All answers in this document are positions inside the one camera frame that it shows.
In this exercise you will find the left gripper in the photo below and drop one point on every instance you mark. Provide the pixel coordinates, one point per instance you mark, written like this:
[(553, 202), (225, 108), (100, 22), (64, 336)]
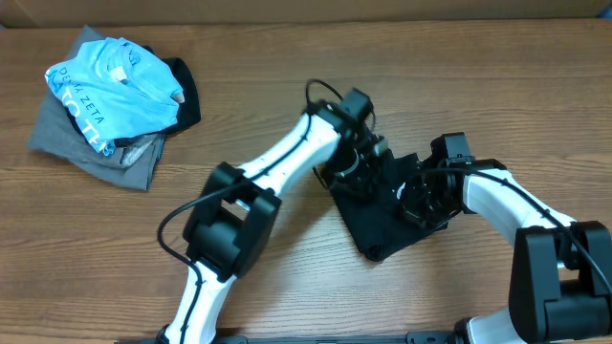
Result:
[(360, 178)]

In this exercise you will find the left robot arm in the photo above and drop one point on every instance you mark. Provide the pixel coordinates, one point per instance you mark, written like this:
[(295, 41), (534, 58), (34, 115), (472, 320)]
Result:
[(231, 222)]

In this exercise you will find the black folded garment in pile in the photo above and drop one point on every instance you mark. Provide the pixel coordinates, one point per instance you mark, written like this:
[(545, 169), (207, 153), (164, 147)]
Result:
[(189, 112)]

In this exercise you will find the grey folded t-shirt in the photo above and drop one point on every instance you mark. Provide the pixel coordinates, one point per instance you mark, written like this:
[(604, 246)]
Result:
[(130, 166)]

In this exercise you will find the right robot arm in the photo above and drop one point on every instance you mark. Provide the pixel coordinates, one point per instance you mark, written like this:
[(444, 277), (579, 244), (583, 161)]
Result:
[(560, 285)]

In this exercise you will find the light blue printed t-shirt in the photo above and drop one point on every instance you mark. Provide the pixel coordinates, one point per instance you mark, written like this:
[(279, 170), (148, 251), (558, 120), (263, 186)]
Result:
[(116, 89)]

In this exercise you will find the black t-shirt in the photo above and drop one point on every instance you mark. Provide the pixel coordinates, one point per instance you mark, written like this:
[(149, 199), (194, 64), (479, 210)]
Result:
[(374, 222)]

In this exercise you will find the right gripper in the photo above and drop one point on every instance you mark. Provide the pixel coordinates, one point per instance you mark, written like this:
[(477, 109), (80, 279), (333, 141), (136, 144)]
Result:
[(408, 206)]

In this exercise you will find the cardboard backdrop board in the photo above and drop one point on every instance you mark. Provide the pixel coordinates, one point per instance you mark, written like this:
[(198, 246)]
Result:
[(119, 13)]

